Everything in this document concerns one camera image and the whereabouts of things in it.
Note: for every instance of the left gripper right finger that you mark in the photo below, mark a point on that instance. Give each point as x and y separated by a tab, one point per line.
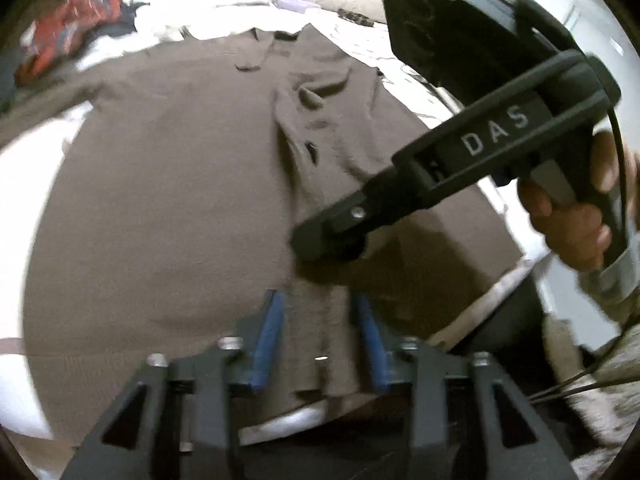
465	418

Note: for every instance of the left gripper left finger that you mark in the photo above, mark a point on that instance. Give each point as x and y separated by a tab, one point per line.
173	420

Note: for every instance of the brown knit cardigan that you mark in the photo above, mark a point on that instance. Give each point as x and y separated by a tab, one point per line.
170	218

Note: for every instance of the grey sleeve forearm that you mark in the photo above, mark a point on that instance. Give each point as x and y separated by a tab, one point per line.
615	289

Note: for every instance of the person right hand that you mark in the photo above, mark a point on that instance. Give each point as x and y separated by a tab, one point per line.
576	233

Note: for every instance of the brown scrunchie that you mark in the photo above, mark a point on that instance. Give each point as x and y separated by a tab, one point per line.
355	18

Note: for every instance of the purple book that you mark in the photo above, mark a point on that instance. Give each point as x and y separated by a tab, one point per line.
298	6

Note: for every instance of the black garment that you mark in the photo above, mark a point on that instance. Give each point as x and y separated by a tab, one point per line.
11	59

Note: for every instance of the red plaid garment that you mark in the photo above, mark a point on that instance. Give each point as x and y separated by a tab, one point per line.
61	33

